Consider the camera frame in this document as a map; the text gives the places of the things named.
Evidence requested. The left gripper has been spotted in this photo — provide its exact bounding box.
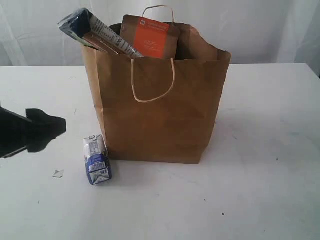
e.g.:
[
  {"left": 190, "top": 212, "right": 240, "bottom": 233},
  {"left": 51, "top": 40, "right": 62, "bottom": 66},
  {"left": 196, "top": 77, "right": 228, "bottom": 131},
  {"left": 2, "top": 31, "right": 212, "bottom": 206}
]
[{"left": 0, "top": 107, "right": 67, "bottom": 158}]

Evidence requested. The brown paper bag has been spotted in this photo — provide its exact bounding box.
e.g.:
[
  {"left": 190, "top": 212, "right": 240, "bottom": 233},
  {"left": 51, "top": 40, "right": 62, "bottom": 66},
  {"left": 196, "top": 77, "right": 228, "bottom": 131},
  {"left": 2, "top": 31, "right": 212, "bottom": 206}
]
[{"left": 82, "top": 23, "right": 232, "bottom": 164}]

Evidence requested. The brown pouch orange label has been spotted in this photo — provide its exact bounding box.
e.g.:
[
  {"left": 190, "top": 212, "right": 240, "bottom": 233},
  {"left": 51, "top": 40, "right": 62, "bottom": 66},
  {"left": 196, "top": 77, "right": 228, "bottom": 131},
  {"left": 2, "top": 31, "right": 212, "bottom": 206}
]
[{"left": 120, "top": 15, "right": 180, "bottom": 59}]

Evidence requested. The spaghetti packet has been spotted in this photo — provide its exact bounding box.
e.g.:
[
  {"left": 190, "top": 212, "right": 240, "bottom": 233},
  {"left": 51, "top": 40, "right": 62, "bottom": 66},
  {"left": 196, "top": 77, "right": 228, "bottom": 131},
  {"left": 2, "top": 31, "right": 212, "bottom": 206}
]
[{"left": 58, "top": 8, "right": 143, "bottom": 59}]

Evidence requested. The small milk carton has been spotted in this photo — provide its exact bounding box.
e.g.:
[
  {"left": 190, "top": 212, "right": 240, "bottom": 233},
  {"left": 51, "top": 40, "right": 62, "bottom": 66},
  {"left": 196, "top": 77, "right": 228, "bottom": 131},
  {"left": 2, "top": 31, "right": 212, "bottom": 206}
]
[{"left": 83, "top": 134, "right": 112, "bottom": 185}]

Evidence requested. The small clear plastic scrap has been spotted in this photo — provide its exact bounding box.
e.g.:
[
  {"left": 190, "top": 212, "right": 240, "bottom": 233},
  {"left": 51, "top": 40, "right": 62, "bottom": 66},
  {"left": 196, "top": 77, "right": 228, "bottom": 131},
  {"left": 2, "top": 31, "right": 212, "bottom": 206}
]
[{"left": 52, "top": 169, "right": 64, "bottom": 179}]

